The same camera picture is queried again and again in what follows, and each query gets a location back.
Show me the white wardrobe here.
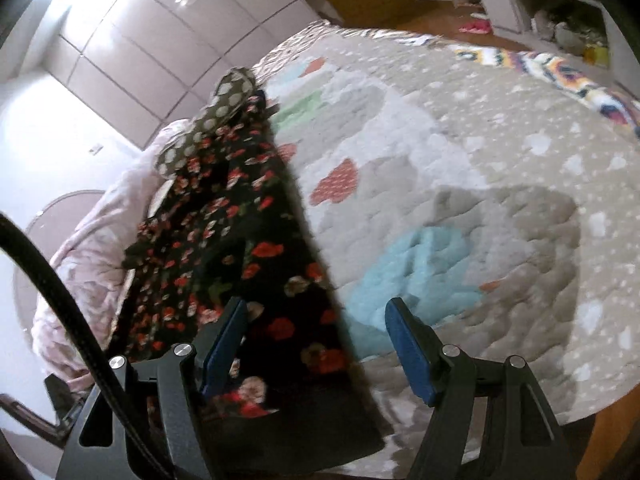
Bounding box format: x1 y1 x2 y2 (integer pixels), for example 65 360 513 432
42 0 331 151

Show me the pink cloth on floor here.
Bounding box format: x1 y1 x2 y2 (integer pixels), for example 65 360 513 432
457 16 493 35

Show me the colourful patterned blanket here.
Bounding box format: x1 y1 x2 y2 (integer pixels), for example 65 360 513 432
447 42 640 141

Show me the beige patterned quilt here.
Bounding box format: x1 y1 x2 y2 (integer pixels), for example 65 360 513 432
250 20 640 478

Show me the pink blanket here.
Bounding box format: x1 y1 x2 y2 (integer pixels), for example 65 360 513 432
31 120 193 396

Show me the black cable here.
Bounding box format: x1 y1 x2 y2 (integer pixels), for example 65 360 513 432
0 212 166 480

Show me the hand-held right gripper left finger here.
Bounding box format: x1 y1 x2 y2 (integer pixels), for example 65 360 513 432
56 297 249 480

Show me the black floral dress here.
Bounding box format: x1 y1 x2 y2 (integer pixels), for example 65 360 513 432
107 89 386 478

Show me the white shelf unit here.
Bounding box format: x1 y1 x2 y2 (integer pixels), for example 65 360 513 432
460 0 621 68

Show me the polka dot cloth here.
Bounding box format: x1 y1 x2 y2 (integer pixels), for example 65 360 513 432
155 67 257 180

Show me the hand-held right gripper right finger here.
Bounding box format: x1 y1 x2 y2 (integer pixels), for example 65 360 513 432
385 297 578 480

